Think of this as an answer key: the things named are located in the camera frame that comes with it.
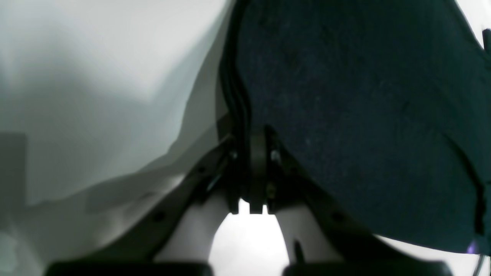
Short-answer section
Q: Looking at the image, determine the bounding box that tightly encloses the black T-shirt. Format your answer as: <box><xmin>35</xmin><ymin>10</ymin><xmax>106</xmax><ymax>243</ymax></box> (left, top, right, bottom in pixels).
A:
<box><xmin>221</xmin><ymin>0</ymin><xmax>490</xmax><ymax>255</ymax></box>

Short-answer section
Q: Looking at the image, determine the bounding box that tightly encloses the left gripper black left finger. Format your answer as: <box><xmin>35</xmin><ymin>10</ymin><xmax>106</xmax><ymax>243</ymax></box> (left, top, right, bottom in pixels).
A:
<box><xmin>46</xmin><ymin>136</ymin><xmax>243</xmax><ymax>276</ymax></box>

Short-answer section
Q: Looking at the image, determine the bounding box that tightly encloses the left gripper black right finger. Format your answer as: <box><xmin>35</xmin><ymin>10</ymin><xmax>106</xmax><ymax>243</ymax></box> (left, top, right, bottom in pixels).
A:
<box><xmin>249</xmin><ymin>127</ymin><xmax>452</xmax><ymax>276</ymax></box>

